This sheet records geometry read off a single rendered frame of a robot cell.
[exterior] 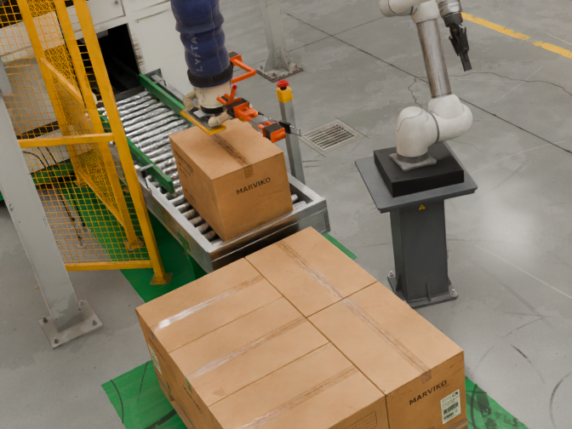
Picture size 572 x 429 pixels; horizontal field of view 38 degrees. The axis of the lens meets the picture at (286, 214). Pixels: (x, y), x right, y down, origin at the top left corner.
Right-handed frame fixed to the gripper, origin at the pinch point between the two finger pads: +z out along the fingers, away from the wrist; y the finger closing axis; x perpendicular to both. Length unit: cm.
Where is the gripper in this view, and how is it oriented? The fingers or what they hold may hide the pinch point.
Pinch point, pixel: (466, 62)
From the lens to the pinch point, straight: 359.9
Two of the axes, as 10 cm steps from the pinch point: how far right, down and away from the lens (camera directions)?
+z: 2.8, 9.6, -0.3
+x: 9.4, -2.6, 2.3
